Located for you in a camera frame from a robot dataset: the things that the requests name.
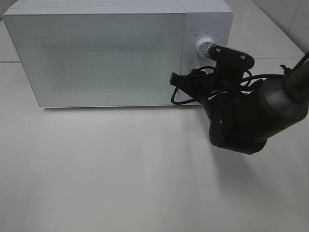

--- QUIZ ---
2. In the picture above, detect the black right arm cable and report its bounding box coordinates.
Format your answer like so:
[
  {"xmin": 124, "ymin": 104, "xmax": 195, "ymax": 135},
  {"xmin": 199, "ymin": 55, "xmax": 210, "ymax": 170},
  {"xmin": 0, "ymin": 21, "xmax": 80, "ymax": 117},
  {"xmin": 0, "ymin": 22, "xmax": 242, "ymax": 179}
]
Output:
[{"xmin": 170, "ymin": 69, "xmax": 285, "ymax": 106}]

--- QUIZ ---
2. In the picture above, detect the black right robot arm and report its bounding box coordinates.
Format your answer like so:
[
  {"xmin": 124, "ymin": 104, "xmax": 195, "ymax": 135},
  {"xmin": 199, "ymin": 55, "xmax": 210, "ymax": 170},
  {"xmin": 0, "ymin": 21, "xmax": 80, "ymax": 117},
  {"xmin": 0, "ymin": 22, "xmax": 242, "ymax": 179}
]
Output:
[{"xmin": 169, "ymin": 44, "xmax": 309, "ymax": 155}]

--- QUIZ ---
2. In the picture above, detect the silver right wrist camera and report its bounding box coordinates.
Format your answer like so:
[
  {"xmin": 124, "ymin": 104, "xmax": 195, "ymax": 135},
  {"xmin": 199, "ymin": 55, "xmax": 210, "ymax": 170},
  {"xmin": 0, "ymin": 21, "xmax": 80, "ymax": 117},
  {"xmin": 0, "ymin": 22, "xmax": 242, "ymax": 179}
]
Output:
[{"xmin": 206, "ymin": 43, "xmax": 255, "ymax": 70}]

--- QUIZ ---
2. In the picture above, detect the white upper power knob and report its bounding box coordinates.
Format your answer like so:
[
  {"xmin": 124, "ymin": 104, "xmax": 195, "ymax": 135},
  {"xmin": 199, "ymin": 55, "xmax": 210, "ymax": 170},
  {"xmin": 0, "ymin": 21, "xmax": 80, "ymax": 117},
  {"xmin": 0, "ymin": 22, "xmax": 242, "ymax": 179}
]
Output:
[{"xmin": 196, "ymin": 35, "xmax": 215, "ymax": 58}]

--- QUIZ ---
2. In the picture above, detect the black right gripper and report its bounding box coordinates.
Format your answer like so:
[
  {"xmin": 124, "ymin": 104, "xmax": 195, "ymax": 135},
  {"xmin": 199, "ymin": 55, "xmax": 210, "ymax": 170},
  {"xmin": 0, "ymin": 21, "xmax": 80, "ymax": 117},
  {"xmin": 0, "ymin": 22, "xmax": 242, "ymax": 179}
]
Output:
[{"xmin": 169, "ymin": 62, "xmax": 244, "ymax": 116}]

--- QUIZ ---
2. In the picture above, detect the white microwave door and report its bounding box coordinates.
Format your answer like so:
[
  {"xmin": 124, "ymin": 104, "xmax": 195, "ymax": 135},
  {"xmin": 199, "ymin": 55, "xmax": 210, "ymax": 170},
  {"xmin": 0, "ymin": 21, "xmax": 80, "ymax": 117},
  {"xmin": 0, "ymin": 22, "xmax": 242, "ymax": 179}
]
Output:
[{"xmin": 4, "ymin": 14, "xmax": 184, "ymax": 108}]

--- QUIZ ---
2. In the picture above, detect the white microwave oven body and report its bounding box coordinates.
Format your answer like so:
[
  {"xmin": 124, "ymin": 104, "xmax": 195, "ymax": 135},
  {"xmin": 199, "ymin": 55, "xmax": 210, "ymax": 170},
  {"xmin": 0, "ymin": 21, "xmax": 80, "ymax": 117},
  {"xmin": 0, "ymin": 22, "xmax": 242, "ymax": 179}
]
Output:
[{"xmin": 3, "ymin": 0, "xmax": 233, "ymax": 106}]

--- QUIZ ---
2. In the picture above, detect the white adjacent table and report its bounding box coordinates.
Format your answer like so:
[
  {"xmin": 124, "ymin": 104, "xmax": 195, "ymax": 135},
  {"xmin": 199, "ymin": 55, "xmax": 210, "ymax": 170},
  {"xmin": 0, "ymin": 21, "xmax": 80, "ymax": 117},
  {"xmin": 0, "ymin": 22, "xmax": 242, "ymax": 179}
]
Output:
[{"xmin": 223, "ymin": 0, "xmax": 305, "ymax": 60}]

